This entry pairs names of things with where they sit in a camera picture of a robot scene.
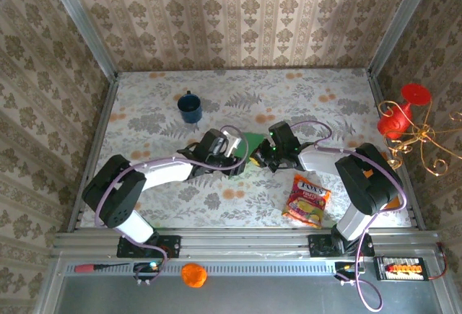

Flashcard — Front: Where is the green square paper sheet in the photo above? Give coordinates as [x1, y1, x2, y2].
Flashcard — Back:
[230, 131, 265, 180]

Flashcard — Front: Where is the Fox's fruit candy bag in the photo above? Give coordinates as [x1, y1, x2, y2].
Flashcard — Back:
[281, 173, 332, 230]

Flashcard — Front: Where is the dark blue enamel mug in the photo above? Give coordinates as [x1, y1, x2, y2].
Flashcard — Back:
[176, 90, 203, 124]

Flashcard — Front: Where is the orange crumpled ball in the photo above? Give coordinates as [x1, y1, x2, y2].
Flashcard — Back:
[180, 262, 209, 289]

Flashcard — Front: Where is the orange flat board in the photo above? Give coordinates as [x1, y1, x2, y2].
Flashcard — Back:
[362, 151, 402, 211]

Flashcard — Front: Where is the red plastic vase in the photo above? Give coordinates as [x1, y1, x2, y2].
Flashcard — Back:
[377, 82, 432, 141]

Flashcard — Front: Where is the small controller board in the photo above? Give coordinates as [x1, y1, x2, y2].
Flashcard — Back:
[334, 261, 366, 282]
[132, 261, 162, 282]

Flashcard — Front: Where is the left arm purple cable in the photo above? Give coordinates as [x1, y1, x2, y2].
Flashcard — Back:
[94, 125, 250, 287]

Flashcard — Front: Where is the aluminium mounting rail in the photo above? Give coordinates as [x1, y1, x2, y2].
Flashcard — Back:
[50, 227, 443, 258]

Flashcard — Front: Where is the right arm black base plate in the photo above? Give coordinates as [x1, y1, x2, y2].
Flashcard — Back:
[308, 233, 375, 258]

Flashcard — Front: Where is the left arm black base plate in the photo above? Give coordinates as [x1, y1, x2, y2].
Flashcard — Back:
[115, 235, 181, 259]

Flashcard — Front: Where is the grey slotted cable duct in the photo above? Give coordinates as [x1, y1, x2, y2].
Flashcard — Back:
[63, 258, 380, 277]

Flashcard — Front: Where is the gold wire ornament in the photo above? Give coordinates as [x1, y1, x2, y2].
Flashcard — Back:
[378, 100, 462, 178]

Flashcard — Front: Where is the red handled screwdriver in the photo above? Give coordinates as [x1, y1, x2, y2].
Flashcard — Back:
[74, 262, 130, 274]

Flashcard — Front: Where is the aluminium corner post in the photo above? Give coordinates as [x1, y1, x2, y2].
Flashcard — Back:
[41, 0, 118, 80]
[367, 0, 440, 77]

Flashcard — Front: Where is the thin red wire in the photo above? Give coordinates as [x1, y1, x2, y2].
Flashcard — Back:
[427, 242, 448, 279]

